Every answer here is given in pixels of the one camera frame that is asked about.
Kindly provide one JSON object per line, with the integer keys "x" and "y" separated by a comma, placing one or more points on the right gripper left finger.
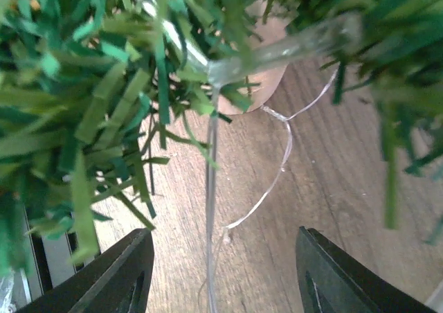
{"x": 118, "y": 280}

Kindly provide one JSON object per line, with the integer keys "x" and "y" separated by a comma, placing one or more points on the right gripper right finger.
{"x": 331, "y": 280}

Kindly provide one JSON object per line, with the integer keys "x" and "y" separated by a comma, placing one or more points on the small green christmas tree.
{"x": 78, "y": 77}

